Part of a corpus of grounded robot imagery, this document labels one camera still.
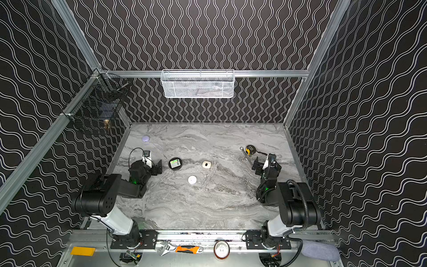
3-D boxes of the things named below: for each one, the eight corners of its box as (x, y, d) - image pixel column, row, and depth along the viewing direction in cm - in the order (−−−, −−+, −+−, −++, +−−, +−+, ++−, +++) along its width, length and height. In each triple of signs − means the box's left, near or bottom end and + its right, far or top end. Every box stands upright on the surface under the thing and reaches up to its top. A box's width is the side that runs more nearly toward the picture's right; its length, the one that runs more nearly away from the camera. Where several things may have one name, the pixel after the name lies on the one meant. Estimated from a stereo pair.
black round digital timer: (168, 170, 99) (167, 168, 97) (170, 159, 104) (169, 157, 102) (181, 170, 99) (180, 168, 97) (182, 159, 104) (182, 157, 102)
